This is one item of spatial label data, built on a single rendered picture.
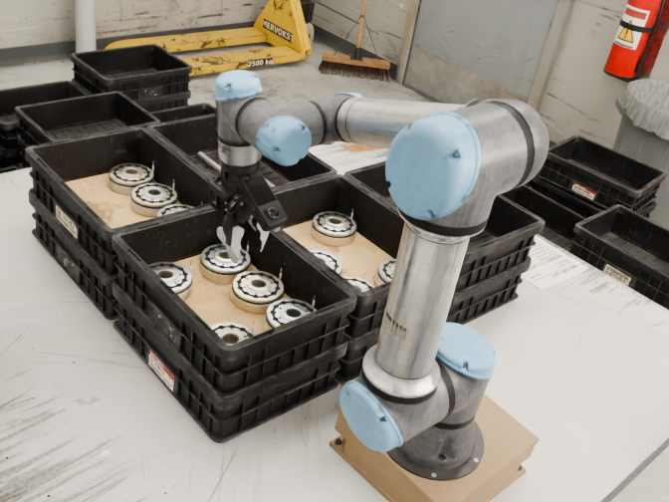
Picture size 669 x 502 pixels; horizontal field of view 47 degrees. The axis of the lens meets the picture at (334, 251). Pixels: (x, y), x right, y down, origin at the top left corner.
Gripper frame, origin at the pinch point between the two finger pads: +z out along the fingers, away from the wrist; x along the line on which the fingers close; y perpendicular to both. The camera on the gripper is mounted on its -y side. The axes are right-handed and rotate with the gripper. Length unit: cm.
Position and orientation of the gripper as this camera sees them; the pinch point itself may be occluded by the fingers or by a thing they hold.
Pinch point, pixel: (249, 253)
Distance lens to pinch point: 146.7
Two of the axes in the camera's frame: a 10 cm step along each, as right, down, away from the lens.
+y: -6.5, -4.9, 5.8
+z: -0.5, 7.9, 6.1
